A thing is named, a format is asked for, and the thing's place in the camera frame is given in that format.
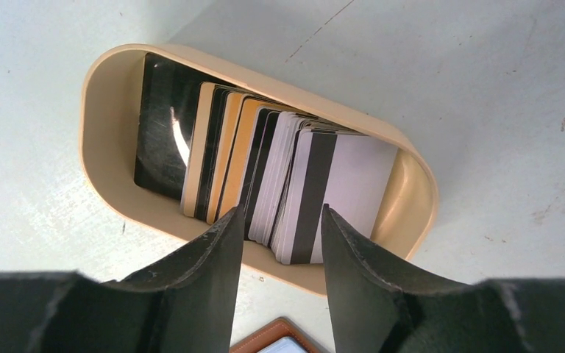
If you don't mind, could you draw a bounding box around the brown leather card holder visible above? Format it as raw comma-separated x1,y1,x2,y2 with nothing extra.
230,317,326,352

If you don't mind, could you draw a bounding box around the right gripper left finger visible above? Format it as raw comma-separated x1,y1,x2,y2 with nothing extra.
0,208,244,352

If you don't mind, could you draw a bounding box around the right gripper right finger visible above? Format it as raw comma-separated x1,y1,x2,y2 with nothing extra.
321,205,565,352

